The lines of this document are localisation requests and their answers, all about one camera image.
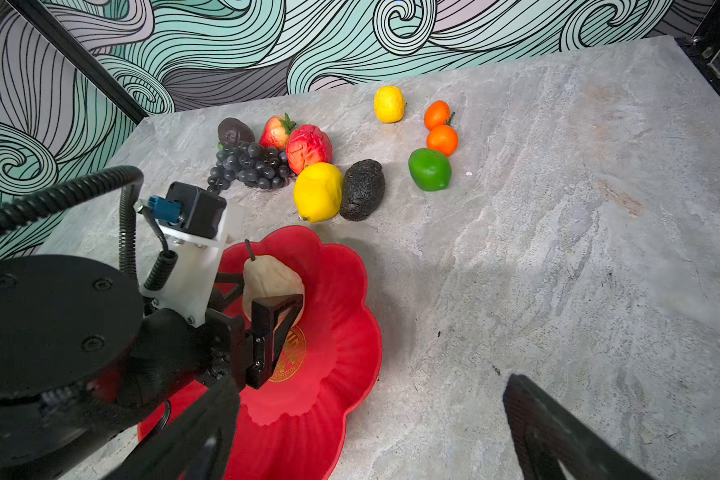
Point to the red apple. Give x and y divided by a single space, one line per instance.
307 146

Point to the dark purple mangosteen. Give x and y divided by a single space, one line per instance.
232 131

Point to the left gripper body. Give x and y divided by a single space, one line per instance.
167 353

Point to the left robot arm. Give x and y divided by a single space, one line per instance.
86 351

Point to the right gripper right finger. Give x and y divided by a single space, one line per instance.
551 443

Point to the beige pear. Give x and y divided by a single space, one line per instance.
265 276

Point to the orange tangerine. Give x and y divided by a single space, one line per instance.
437 114
443 138

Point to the small yellow lemon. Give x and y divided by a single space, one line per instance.
389 104

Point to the black grape bunch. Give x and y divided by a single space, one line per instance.
255 166

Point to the large yellow lemon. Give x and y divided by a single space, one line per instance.
318 192

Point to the upper orange tangerine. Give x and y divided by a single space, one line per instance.
437 114

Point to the green lime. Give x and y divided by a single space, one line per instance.
430 169

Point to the lower orange tangerine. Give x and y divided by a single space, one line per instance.
443 138

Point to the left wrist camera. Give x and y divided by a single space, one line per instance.
194 227

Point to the dark avocado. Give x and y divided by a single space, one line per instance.
363 190

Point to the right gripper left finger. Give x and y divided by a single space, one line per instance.
196 445

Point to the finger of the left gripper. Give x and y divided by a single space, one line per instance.
227 288
271 321

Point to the red strawberry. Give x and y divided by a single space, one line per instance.
277 132

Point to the red flower-shaped fruit bowl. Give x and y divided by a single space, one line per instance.
294 427

